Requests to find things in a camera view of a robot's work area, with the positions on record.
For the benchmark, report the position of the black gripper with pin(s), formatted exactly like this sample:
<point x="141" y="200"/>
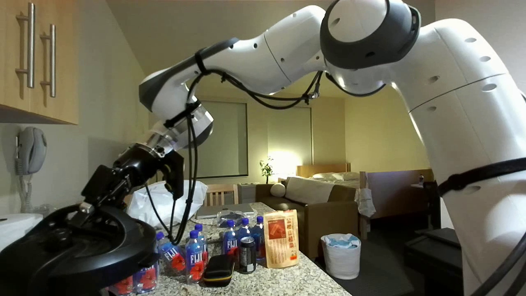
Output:
<point x="110" y="184"/>

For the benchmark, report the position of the black cooker lid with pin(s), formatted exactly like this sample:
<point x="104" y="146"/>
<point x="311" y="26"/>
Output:
<point x="72" y="253"/>

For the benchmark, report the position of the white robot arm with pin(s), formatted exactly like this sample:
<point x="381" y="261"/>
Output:
<point x="467" y="108"/>

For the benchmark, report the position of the white plastic bag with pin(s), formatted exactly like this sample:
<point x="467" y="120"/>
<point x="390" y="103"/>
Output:
<point x="155" y="204"/>

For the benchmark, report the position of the Fiji water bottle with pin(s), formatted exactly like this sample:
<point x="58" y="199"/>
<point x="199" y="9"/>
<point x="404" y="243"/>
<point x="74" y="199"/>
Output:
<point x="258" y="236"/>
<point x="243" y="228"/>
<point x="194" y="256"/>
<point x="228" y="238"/>
<point x="171" y="258"/>

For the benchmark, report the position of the wooden chair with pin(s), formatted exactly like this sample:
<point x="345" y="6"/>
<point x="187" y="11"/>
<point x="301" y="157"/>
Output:
<point x="220" y="194"/>

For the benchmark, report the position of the black glasses case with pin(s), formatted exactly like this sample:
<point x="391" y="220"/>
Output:
<point x="217" y="271"/>

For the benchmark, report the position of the black soda can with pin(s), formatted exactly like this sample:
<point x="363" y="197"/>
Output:
<point x="247" y="254"/>

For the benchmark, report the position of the wooden upper cabinets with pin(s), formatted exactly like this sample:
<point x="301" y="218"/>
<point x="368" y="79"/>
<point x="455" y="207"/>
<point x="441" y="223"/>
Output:
<point x="38" y="60"/>

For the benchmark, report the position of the orange paper snack bag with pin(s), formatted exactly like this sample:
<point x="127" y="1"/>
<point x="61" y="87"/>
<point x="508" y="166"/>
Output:
<point x="281" y="241"/>

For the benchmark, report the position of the brown sofa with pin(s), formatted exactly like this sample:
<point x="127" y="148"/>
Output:
<point x="396" y="195"/>

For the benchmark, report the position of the white trash bin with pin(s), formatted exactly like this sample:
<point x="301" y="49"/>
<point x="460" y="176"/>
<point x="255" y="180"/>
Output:
<point x="342" y="254"/>

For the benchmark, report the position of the wall telephone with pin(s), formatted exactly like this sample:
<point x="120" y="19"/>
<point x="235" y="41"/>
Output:
<point x="31" y="149"/>

